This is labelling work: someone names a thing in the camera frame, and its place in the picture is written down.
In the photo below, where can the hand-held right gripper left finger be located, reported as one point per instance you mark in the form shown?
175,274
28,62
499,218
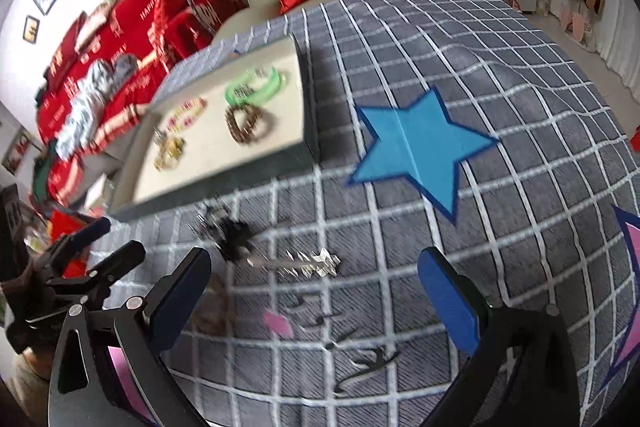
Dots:
182,292

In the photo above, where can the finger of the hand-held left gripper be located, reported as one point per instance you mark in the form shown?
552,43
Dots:
117,264
87,232

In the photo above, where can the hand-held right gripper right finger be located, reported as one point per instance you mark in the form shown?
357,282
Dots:
450,302

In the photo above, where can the grey shallow tray box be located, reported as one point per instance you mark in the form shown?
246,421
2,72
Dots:
210,162

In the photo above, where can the green translucent bangle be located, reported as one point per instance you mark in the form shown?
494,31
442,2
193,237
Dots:
270,88

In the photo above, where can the person's left forearm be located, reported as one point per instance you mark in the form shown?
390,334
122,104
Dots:
30,387

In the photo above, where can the green garment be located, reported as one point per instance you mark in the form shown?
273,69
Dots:
44,174

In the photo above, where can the black hair claw clip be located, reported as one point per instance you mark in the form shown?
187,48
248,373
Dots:
235,237

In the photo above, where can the small pink hair clip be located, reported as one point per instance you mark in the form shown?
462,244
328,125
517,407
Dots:
277,324

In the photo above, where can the light blue crumpled clothes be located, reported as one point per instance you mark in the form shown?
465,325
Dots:
85,107

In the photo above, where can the grey crumpled garment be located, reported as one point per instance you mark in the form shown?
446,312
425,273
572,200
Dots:
126,67

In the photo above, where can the white green printed pillow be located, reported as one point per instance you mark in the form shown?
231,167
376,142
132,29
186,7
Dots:
97,22

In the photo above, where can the red satin sofa cushion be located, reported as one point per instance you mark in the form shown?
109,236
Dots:
192,32

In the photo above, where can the red covered sofa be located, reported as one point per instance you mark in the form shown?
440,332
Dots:
145,7

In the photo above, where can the grey checked tablecloth with stars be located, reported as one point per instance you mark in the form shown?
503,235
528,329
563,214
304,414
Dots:
500,72

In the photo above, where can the hanging slippers and flowers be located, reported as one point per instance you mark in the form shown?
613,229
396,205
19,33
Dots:
585,7

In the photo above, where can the small black picture frame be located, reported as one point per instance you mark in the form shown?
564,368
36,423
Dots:
31,28

